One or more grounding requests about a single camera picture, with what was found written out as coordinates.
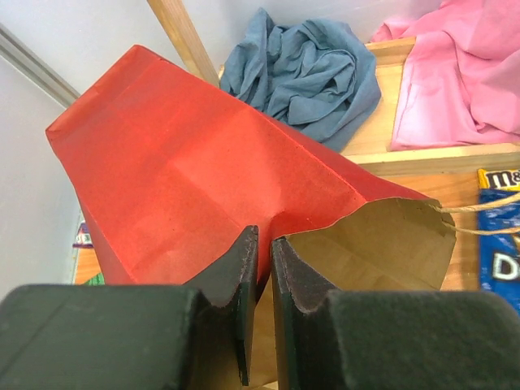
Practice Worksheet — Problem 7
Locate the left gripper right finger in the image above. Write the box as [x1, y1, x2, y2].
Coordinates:
[271, 238, 519, 389]

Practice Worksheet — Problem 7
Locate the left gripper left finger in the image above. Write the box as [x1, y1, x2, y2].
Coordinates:
[1, 226, 258, 389]

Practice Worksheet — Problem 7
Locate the blue snack packet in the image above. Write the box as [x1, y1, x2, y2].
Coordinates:
[477, 201, 519, 310]

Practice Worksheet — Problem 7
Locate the brown red paper bag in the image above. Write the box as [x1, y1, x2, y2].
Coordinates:
[45, 45, 456, 370]

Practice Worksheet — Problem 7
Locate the yellow M&M's packet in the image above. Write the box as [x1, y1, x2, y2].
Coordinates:
[477, 168, 520, 192]

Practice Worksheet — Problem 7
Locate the green snack packet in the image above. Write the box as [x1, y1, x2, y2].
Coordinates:
[84, 272, 105, 286]

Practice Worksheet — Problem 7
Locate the purple Fox's berries bag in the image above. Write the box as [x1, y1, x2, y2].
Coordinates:
[72, 221, 93, 249]

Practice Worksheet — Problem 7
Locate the blue crumpled cloth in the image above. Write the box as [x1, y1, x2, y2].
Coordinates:
[220, 9, 381, 152]

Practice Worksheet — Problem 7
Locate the pink shirt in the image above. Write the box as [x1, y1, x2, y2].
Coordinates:
[371, 1, 519, 150]

